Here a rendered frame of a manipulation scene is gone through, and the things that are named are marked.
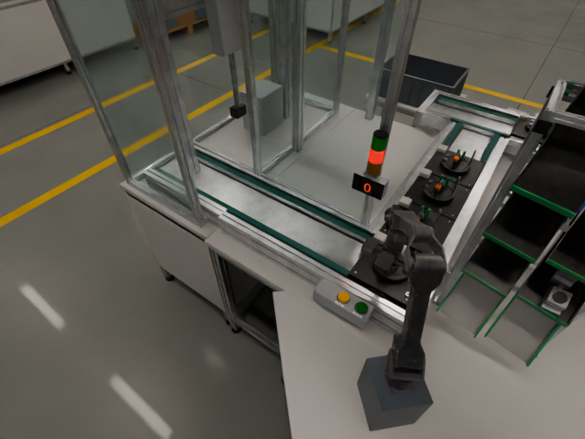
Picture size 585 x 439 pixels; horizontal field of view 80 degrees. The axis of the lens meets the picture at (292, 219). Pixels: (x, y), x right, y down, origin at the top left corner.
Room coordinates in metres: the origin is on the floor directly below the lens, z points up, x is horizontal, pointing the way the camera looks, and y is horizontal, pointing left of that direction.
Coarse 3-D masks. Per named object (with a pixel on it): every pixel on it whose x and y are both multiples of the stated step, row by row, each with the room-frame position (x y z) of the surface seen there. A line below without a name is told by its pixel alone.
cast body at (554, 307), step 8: (552, 288) 0.50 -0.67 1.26; (560, 288) 0.49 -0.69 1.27; (544, 296) 0.50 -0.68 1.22; (552, 296) 0.48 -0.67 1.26; (560, 296) 0.47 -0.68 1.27; (568, 296) 0.47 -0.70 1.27; (544, 304) 0.48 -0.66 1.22; (552, 304) 0.46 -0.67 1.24; (560, 304) 0.46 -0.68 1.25; (552, 312) 0.46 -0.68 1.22; (560, 312) 0.45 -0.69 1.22
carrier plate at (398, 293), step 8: (360, 256) 0.83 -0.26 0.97; (368, 256) 0.83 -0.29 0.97; (360, 264) 0.79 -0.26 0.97; (368, 264) 0.79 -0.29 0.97; (352, 272) 0.75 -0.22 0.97; (360, 272) 0.75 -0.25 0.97; (368, 272) 0.75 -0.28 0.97; (360, 280) 0.72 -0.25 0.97; (368, 280) 0.72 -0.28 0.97; (376, 280) 0.72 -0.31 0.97; (384, 280) 0.72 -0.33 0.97; (408, 280) 0.72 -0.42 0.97; (376, 288) 0.68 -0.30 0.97; (384, 288) 0.68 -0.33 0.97; (392, 288) 0.68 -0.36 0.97; (400, 288) 0.68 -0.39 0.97; (408, 288) 0.68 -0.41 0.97; (392, 296) 0.65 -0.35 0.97; (400, 296) 0.65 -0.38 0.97; (400, 304) 0.63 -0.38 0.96
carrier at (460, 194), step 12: (420, 180) 1.28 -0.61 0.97; (432, 180) 1.23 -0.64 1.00; (444, 180) 1.18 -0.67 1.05; (408, 192) 1.19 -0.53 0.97; (420, 192) 1.19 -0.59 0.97; (432, 192) 1.17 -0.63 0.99; (444, 192) 1.17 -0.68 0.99; (456, 192) 1.19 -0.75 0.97; (468, 192) 1.19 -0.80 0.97; (420, 204) 1.12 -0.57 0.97; (432, 204) 1.12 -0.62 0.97; (444, 204) 1.12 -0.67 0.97; (456, 204) 1.12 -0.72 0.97; (444, 216) 1.05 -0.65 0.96; (456, 216) 1.04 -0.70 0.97
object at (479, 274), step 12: (480, 252) 0.65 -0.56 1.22; (492, 252) 0.64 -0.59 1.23; (504, 252) 0.64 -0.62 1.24; (468, 264) 0.62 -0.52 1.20; (480, 264) 0.61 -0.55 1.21; (492, 264) 0.61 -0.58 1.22; (504, 264) 0.60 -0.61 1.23; (516, 264) 0.60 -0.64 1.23; (528, 264) 0.57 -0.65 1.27; (480, 276) 0.58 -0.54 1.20; (492, 276) 0.58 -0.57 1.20; (504, 276) 0.57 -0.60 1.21; (516, 276) 0.56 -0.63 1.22; (492, 288) 0.54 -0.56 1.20; (504, 288) 0.54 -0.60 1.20
